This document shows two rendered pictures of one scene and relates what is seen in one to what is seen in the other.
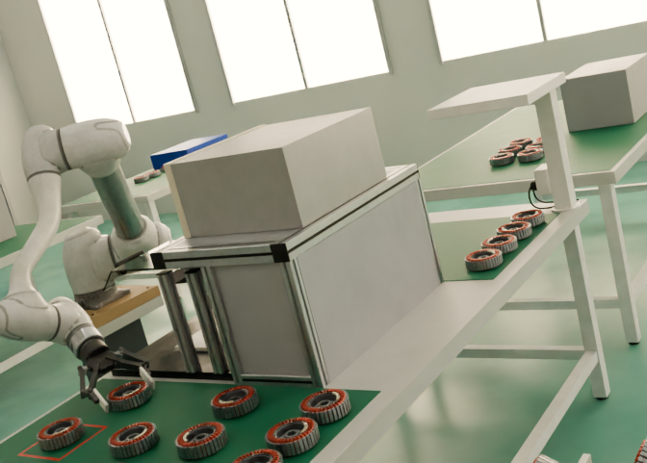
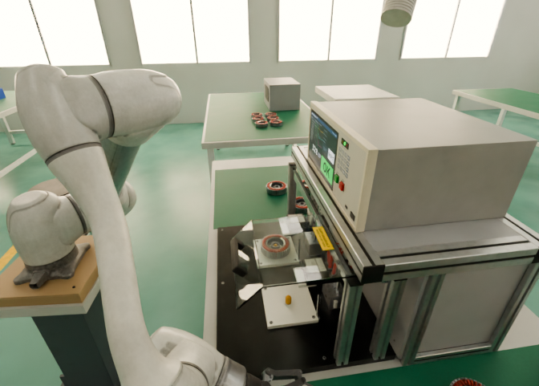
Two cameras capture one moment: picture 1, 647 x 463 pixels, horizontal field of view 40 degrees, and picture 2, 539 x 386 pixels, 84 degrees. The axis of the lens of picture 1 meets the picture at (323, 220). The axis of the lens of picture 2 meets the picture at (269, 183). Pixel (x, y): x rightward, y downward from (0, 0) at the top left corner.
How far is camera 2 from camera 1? 2.22 m
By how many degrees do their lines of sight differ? 44
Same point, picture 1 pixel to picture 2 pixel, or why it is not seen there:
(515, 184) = (290, 140)
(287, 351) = (475, 330)
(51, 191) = (105, 174)
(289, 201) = (508, 193)
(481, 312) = not seen: hidden behind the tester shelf
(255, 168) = (492, 160)
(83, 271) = (47, 242)
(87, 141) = (146, 99)
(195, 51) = not seen: outside the picture
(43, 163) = (83, 130)
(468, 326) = not seen: hidden behind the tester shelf
